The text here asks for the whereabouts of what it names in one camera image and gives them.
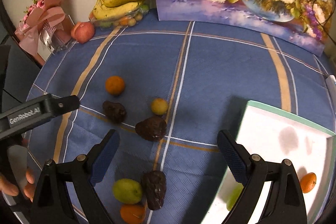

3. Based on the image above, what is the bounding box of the red apple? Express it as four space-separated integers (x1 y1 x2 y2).
71 22 95 44

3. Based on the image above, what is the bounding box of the orange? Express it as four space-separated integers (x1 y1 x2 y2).
299 172 317 193
120 204 146 224

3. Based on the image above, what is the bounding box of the green fruit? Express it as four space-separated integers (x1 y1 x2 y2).
112 178 143 205
226 183 244 211

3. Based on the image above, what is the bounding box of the small orange mandarin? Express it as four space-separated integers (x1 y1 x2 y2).
105 76 125 97

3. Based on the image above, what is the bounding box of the person's left hand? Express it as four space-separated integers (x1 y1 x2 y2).
0 168 35 201

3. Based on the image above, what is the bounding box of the small yellow-green fruit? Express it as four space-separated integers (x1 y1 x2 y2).
150 98 169 115

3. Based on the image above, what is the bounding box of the dark date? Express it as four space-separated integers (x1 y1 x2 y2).
141 170 167 211
102 101 127 124
135 116 167 141

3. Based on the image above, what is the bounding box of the clear fruit container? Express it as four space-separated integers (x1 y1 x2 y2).
89 0 151 28

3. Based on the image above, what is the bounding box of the white power strip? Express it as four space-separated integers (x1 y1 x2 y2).
325 75 336 108

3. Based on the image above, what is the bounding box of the banana bunch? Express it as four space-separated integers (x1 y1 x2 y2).
91 0 147 20

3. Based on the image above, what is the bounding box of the blue plaid tablecloth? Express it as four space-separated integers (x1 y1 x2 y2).
26 11 335 223

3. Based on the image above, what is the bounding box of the pink flower bouquet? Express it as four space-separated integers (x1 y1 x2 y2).
15 0 72 65

